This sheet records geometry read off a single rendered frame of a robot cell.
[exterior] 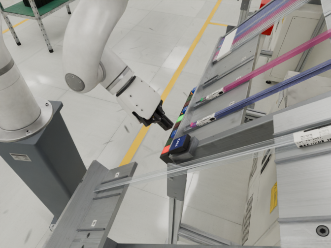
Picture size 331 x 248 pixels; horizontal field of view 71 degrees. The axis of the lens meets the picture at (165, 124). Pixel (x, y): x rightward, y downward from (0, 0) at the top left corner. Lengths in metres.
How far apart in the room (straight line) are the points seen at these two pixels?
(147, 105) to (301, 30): 1.50
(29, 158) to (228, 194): 1.01
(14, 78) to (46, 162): 0.28
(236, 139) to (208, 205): 0.89
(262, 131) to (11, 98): 0.62
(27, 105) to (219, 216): 1.03
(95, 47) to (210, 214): 1.05
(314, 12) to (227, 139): 1.51
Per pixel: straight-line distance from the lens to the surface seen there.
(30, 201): 1.52
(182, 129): 0.65
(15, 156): 0.87
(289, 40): 1.97
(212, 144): 0.51
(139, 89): 0.62
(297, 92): 1.08
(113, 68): 0.59
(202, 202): 1.34
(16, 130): 0.80
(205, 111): 0.66
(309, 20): 1.92
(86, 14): 0.52
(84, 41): 0.50
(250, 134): 0.47
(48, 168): 0.87
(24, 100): 0.75
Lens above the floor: 1.21
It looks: 47 degrees down
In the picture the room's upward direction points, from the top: straight up
